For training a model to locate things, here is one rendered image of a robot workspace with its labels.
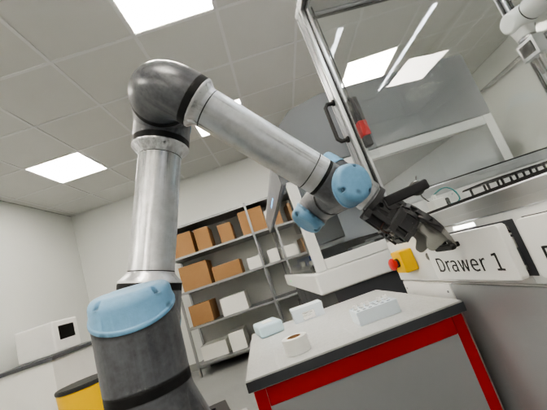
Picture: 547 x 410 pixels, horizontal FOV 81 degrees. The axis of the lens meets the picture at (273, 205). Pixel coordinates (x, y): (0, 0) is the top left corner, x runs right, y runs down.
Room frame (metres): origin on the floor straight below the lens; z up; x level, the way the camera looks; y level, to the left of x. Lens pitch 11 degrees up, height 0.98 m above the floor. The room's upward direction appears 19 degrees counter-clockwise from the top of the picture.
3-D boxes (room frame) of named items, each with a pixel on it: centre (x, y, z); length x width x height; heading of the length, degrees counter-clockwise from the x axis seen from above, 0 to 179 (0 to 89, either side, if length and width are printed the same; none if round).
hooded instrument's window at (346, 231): (2.52, -0.55, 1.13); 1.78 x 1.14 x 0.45; 6
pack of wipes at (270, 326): (1.34, 0.18, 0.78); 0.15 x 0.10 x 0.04; 16
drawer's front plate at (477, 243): (0.78, -0.38, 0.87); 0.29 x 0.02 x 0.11; 6
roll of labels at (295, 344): (0.92, 0.06, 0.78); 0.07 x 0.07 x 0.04
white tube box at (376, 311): (1.00, -0.18, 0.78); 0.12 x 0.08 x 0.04; 95
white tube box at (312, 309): (1.37, 0.01, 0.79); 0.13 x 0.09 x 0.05; 96
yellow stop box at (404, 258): (1.11, -0.35, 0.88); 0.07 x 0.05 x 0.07; 6
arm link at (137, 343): (0.49, 0.25, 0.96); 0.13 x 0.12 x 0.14; 19
